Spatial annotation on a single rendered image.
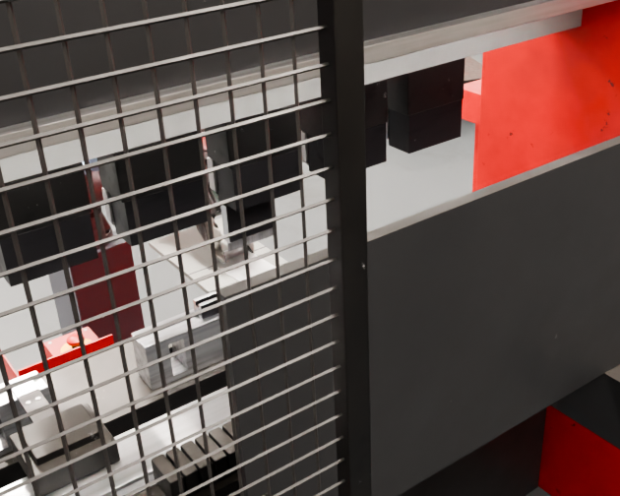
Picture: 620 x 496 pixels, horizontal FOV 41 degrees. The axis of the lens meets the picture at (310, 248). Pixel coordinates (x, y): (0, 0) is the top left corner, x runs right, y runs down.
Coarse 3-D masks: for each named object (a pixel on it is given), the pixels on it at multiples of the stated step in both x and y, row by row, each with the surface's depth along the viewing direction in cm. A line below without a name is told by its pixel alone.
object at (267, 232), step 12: (264, 204) 153; (228, 216) 150; (252, 216) 153; (264, 216) 154; (228, 228) 151; (240, 228) 152; (264, 228) 156; (228, 240) 152; (240, 240) 155; (252, 240) 156
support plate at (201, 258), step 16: (160, 240) 177; (192, 240) 176; (224, 240) 175; (176, 256) 170; (192, 256) 170; (208, 256) 169; (272, 256) 168; (192, 272) 164; (208, 272) 164; (208, 288) 158
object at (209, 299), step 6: (210, 294) 156; (216, 294) 157; (198, 300) 155; (204, 300) 156; (210, 300) 154; (216, 300) 155; (198, 306) 154; (204, 306) 153; (210, 312) 155; (216, 312) 156; (204, 318) 154
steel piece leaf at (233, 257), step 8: (240, 248) 169; (232, 256) 168; (240, 256) 168; (248, 256) 168; (256, 256) 168; (224, 264) 166; (232, 264) 166; (256, 264) 165; (264, 264) 165; (232, 272) 163; (240, 272) 163; (256, 272) 162
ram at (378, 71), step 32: (512, 32) 171; (544, 32) 177; (384, 64) 154; (416, 64) 159; (256, 96) 140; (288, 96) 144; (128, 128) 129; (192, 128) 135; (0, 160) 119; (32, 160) 122; (64, 160) 125
